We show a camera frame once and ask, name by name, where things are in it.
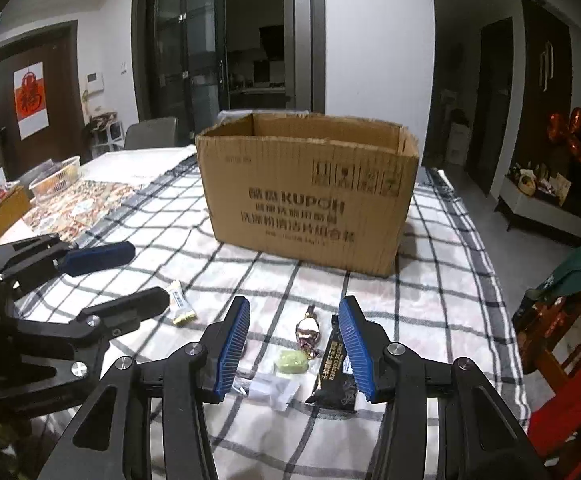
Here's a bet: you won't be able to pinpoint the white gold snack bar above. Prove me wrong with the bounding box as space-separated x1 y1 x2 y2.
167 281 197 326

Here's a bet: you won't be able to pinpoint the black cheese cracker packet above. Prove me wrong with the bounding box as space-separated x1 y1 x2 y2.
306 314 358 413

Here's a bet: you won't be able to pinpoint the clear plastic wrapper packet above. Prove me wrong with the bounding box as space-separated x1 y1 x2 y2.
232 374 299 413

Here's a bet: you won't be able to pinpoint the light green sweet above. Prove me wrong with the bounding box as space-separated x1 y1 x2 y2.
275 350 309 374

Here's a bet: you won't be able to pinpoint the purple silver candy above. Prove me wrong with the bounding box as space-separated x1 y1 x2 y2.
295 304 320 360

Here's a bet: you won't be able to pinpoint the yellow cardboard box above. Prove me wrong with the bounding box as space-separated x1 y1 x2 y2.
0 185 31 237

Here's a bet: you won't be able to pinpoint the patterned floral placemat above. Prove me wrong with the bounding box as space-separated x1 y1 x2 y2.
22 179 140 242

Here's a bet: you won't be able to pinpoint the clear plastic food container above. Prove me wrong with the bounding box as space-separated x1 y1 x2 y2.
29 155 81 204

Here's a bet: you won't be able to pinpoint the red wooden chair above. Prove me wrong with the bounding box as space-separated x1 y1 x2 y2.
517 292 581 479

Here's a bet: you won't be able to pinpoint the red fu door poster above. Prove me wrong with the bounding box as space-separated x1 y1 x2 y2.
13 62 50 140

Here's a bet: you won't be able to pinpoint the checkered white black tablecloth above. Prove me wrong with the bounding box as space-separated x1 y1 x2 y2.
18 160 530 479

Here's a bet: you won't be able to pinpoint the grey dining chair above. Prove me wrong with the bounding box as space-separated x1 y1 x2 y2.
124 117 178 150

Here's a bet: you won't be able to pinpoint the dark green cloth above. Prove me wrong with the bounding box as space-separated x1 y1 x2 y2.
537 246 581 302

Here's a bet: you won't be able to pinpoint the white low tv cabinet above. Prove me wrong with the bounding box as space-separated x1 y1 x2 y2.
498 179 581 238

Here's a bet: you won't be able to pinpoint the brown cardboard box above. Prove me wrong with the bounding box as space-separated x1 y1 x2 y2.
196 113 420 276

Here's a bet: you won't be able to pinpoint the dark glass sliding door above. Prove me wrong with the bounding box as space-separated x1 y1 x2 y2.
130 0 325 145

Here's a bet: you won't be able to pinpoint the red heart balloons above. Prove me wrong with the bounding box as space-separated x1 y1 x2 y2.
547 107 581 164

